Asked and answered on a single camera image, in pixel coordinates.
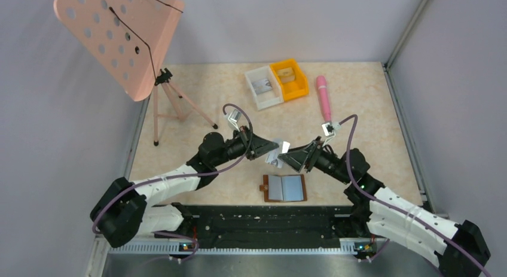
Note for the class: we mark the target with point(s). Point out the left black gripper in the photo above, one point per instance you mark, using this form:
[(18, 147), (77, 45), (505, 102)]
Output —
[(250, 145)]

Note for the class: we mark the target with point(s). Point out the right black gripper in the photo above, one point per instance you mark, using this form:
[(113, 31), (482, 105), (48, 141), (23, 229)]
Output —
[(312, 157)]

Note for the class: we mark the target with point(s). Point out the white VIP credit card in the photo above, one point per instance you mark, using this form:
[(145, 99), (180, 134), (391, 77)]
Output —
[(273, 156)]

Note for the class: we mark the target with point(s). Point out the brown leather card holder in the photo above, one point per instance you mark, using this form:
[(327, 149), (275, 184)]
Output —
[(284, 188)]

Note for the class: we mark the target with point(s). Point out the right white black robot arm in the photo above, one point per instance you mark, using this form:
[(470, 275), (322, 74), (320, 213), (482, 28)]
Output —
[(455, 249)]

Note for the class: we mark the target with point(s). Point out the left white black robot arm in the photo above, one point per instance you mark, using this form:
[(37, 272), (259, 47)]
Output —
[(130, 208)]

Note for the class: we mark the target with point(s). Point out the white plastic bin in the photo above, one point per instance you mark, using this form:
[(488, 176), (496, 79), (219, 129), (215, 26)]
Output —
[(267, 99)]

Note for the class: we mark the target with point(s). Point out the small item in white bin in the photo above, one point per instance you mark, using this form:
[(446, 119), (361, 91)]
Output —
[(262, 86)]

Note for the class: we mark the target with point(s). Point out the yellow plastic bin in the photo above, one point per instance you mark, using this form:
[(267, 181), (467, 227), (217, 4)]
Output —
[(293, 90)]

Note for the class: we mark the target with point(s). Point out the tan item in yellow bin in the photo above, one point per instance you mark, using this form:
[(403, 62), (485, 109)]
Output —
[(286, 75)]

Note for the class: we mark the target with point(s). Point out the pink marker pen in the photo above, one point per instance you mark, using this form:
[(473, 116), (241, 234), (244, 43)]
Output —
[(322, 90)]

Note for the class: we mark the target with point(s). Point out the pink perforated music stand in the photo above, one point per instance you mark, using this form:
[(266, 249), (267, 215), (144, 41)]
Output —
[(130, 39)]

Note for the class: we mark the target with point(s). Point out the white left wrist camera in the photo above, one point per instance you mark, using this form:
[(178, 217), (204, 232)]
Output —
[(233, 118)]

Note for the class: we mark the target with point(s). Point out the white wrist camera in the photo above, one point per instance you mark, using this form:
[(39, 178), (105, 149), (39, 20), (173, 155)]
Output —
[(330, 130), (233, 118)]

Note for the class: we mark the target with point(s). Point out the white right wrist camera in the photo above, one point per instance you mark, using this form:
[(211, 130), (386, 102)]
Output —
[(330, 130)]

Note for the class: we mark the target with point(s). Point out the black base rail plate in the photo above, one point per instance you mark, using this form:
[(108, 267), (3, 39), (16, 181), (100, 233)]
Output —
[(272, 227)]

